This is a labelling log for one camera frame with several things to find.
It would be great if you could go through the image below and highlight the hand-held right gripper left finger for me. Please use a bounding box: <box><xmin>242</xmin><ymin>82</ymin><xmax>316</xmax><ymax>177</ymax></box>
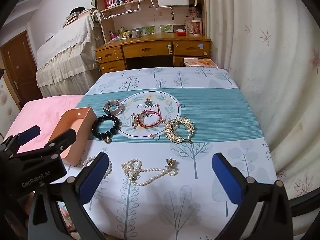
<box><xmin>27</xmin><ymin>152</ymin><xmax>112</xmax><ymax>240</ymax></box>

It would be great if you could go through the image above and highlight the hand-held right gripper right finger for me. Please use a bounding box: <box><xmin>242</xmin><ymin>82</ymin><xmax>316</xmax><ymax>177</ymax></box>
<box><xmin>211</xmin><ymin>152</ymin><xmax>294</xmax><ymax>240</ymax></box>

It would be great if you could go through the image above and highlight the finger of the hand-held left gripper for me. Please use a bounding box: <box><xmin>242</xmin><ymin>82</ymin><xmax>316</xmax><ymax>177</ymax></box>
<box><xmin>11</xmin><ymin>129</ymin><xmax>77</xmax><ymax>164</ymax></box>
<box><xmin>0</xmin><ymin>125</ymin><xmax>41</xmax><ymax>156</ymax></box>

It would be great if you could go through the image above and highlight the peach pink box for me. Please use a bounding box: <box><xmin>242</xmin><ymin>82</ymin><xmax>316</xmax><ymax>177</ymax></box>
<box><xmin>47</xmin><ymin>107</ymin><xmax>98</xmax><ymax>166</ymax></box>

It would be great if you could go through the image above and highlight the white pearl necklace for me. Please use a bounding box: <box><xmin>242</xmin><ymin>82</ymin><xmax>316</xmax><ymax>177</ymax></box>
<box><xmin>121</xmin><ymin>159</ymin><xmax>178</xmax><ymax>187</ymax></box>

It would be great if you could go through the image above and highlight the grey watch band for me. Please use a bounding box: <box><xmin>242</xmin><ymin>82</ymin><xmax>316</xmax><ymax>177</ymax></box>
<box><xmin>103</xmin><ymin>99</ymin><xmax>125</xmax><ymax>117</ymax></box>

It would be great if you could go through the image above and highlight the gold leaf bracelet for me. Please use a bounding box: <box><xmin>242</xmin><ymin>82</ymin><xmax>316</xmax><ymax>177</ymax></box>
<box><xmin>164</xmin><ymin>116</ymin><xmax>197</xmax><ymax>144</ymax></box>

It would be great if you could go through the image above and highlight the pink blanket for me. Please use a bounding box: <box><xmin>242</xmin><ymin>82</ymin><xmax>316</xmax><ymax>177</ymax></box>
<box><xmin>4</xmin><ymin>94</ymin><xmax>84</xmax><ymax>155</ymax></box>

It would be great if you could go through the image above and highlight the gold flower hair clip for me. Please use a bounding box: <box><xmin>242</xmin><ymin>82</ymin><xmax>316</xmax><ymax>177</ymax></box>
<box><xmin>164</xmin><ymin>158</ymin><xmax>178</xmax><ymax>170</ymax></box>

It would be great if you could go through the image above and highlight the brown wooden door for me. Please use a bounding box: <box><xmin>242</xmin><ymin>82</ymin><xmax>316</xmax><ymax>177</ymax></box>
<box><xmin>0</xmin><ymin>30</ymin><xmax>43</xmax><ymax>110</ymax></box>

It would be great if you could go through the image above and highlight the tree print tablecloth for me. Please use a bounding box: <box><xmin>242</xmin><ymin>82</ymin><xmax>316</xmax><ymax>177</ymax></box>
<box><xmin>64</xmin><ymin>66</ymin><xmax>278</xmax><ymax>240</ymax></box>

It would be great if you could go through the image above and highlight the white lace cover cloth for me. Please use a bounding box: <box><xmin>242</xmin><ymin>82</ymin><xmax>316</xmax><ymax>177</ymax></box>
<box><xmin>36</xmin><ymin>11</ymin><xmax>102</xmax><ymax>98</ymax></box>

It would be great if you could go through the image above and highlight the white leaf print curtain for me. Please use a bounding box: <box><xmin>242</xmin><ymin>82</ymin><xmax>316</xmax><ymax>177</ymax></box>
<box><xmin>204</xmin><ymin>0</ymin><xmax>320</xmax><ymax>205</ymax></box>

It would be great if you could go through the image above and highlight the orange cover book stack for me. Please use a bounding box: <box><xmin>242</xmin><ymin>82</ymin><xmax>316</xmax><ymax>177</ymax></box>
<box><xmin>183</xmin><ymin>58</ymin><xmax>218</xmax><ymax>68</ymax></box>

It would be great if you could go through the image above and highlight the wooden bookshelf hutch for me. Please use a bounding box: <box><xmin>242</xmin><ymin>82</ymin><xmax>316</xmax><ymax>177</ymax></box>
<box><xmin>94</xmin><ymin>0</ymin><xmax>207</xmax><ymax>43</ymax></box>

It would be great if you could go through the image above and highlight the wooden desk with drawers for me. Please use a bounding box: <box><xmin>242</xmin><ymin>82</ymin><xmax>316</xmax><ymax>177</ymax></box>
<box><xmin>95</xmin><ymin>34</ymin><xmax>212</xmax><ymax>74</ymax></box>

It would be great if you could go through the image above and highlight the stack of books and papers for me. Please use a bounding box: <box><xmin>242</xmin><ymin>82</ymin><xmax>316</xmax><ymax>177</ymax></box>
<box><xmin>62</xmin><ymin>7</ymin><xmax>97</xmax><ymax>28</ymax></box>

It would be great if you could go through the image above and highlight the printed paper cup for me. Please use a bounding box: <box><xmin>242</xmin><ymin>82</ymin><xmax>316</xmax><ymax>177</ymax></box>
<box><xmin>191</xmin><ymin>17</ymin><xmax>202</xmax><ymax>35</ymax></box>

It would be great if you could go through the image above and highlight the white plastic basket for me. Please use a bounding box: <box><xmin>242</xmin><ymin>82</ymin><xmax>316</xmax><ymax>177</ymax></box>
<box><xmin>157</xmin><ymin>0</ymin><xmax>189</xmax><ymax>7</ymax></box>

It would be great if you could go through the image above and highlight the white pearl bracelet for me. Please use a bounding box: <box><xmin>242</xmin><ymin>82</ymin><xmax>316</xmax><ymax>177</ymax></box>
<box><xmin>82</xmin><ymin>155</ymin><xmax>112</xmax><ymax>178</ymax></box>

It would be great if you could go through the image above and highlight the black bead bracelet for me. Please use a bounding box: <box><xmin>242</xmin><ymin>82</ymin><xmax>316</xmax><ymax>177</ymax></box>
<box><xmin>91</xmin><ymin>114</ymin><xmax>121</xmax><ymax>143</ymax></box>

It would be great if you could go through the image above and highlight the red string bracelet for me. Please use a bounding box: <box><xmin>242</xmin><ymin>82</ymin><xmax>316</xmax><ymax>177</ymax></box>
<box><xmin>137</xmin><ymin>102</ymin><xmax>186</xmax><ymax>140</ymax></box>

